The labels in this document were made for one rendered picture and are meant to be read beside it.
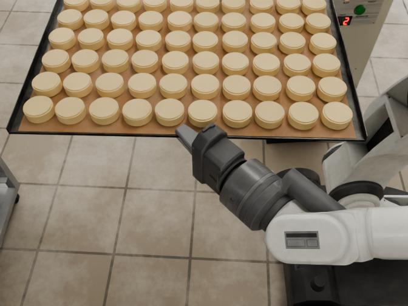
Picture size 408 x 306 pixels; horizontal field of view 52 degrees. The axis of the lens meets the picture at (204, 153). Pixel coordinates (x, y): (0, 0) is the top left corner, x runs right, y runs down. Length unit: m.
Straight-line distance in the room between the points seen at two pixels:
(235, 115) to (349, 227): 0.27
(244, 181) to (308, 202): 0.09
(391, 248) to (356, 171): 0.55
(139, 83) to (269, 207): 0.33
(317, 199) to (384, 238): 0.10
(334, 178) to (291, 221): 0.61
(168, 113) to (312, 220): 0.30
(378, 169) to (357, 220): 0.56
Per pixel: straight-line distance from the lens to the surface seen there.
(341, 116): 0.74
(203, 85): 0.75
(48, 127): 0.76
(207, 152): 0.63
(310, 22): 0.91
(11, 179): 1.76
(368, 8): 1.47
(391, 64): 2.52
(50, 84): 0.80
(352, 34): 1.56
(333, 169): 1.18
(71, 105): 0.75
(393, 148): 1.00
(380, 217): 0.57
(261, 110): 0.72
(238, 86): 0.75
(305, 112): 0.73
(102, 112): 0.73
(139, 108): 0.72
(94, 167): 1.94
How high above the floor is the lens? 1.56
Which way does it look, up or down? 54 degrees down
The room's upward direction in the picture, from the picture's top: straight up
